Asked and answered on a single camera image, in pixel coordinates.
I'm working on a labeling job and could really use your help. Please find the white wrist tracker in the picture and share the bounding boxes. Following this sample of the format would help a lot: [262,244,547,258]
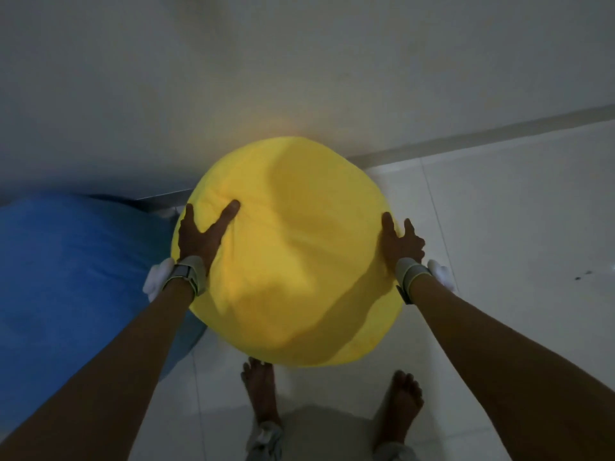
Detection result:
[427,259,457,294]
[142,257,176,303]

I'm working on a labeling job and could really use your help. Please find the grey wristband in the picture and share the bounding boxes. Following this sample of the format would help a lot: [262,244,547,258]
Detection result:
[394,257,433,305]
[162,255,208,298]

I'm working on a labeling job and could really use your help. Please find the yellow bean bag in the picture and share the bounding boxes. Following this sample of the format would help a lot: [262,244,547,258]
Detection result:
[170,136,405,368]

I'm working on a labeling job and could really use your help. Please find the person's left forearm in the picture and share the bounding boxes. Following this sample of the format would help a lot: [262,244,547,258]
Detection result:
[0,277,195,461]

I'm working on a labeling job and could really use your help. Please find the blue bean bag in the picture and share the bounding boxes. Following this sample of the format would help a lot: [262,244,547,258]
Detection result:
[0,195,208,433]

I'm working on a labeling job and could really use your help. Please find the person's right foot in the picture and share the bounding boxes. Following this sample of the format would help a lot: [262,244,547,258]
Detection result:
[374,370,425,450]

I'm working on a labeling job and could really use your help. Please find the person's foot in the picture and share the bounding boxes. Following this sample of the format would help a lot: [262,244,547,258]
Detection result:
[374,370,425,450]
[240,357,284,428]

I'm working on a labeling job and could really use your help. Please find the person's right hand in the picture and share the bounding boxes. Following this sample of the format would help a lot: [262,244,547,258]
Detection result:
[379,212,426,274]

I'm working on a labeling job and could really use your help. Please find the person's left hand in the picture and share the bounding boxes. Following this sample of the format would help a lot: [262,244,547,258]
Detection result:
[177,200,241,274]

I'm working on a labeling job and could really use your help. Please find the grey trousers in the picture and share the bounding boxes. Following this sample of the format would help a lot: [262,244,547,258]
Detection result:
[245,420,420,461]

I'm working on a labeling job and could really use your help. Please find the person's right forearm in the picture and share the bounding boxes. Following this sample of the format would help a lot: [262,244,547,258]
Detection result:
[408,273,615,461]

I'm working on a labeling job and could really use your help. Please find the person's left foot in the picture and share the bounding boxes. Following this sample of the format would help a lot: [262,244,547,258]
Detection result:
[240,357,284,428]

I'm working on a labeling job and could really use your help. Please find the grey skirting board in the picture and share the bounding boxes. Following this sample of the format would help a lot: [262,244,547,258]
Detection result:
[136,102,615,213]

